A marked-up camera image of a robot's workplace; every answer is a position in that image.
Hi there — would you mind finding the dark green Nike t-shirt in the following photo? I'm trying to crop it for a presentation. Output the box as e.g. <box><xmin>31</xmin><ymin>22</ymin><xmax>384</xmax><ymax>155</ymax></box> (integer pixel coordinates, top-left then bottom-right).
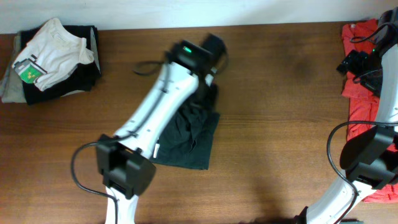
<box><xmin>150</xmin><ymin>84</ymin><xmax>220</xmax><ymax>170</ymax></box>

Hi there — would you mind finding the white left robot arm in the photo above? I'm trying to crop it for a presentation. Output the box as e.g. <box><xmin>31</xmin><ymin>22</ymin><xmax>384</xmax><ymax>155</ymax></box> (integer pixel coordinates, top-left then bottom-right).
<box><xmin>96</xmin><ymin>34</ymin><xmax>228</xmax><ymax>223</ymax></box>

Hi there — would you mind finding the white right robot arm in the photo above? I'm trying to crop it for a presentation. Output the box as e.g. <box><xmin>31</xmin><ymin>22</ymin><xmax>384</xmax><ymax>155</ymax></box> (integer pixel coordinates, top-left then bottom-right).
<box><xmin>292</xmin><ymin>9</ymin><xmax>397</xmax><ymax>223</ymax></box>

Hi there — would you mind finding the red t-shirt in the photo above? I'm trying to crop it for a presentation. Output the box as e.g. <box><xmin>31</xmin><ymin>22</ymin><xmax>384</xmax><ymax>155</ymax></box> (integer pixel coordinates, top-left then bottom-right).
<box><xmin>341</xmin><ymin>19</ymin><xmax>397</xmax><ymax>203</ymax></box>

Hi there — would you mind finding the black folded garment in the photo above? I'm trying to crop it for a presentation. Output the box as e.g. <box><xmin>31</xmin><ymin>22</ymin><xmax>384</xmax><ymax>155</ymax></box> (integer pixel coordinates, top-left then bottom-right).
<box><xmin>22</xmin><ymin>26</ymin><xmax>101</xmax><ymax>105</ymax></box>

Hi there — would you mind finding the white folded t-shirt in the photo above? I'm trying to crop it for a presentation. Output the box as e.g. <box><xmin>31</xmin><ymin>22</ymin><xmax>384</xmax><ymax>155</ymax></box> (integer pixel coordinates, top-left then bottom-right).
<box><xmin>12</xmin><ymin>18</ymin><xmax>94</xmax><ymax>91</ymax></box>

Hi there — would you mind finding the grey folded garment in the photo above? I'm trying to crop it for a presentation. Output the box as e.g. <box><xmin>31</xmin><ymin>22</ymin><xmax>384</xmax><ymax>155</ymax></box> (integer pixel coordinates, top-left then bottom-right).
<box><xmin>1</xmin><ymin>33</ymin><xmax>26</xmax><ymax>103</ymax></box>

